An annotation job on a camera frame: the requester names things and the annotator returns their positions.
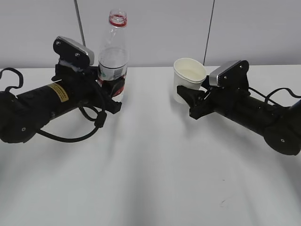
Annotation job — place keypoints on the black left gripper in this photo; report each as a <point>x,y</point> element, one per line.
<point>87,92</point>

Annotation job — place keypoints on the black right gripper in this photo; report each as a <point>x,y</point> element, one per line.
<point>203,103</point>

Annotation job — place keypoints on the white paper cup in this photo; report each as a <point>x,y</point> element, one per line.
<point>189,73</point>

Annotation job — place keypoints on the clear water bottle red label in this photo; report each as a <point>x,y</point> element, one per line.
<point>113,56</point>

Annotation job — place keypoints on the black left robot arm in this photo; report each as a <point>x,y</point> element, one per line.
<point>24,115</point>

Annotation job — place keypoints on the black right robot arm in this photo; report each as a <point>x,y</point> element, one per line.
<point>280,126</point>

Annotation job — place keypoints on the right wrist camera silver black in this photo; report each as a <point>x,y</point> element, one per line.
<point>232,74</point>

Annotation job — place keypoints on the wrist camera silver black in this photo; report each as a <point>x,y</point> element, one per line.
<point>232,74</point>
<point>73,53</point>

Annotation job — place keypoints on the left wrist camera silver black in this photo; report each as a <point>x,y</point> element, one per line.
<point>73,53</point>

